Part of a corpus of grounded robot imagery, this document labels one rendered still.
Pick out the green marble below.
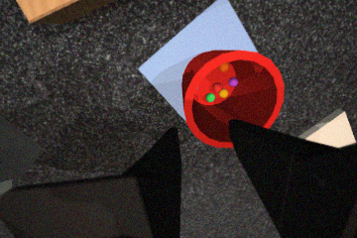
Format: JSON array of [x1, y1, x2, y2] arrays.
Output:
[[205, 93, 215, 102]]

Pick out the purple marble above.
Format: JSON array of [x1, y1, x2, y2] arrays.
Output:
[[229, 77, 238, 86]]

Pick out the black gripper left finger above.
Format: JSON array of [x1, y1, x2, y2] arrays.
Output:
[[0, 127, 181, 238]]

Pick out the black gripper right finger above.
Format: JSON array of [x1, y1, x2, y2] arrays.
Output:
[[229, 119, 357, 238]]

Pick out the red cup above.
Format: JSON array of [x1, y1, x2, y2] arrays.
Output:
[[181, 50, 285, 148]]

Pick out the brown wooden block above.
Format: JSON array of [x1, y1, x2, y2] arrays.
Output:
[[16, 0, 116, 25]]

